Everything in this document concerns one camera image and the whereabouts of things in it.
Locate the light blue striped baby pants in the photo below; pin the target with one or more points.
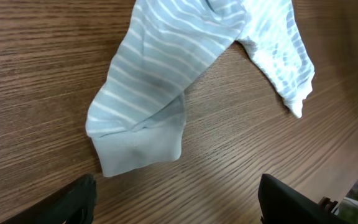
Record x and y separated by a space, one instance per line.
138 116

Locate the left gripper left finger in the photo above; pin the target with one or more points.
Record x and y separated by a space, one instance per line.
73 204

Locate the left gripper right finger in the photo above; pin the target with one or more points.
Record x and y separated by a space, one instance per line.
281 204

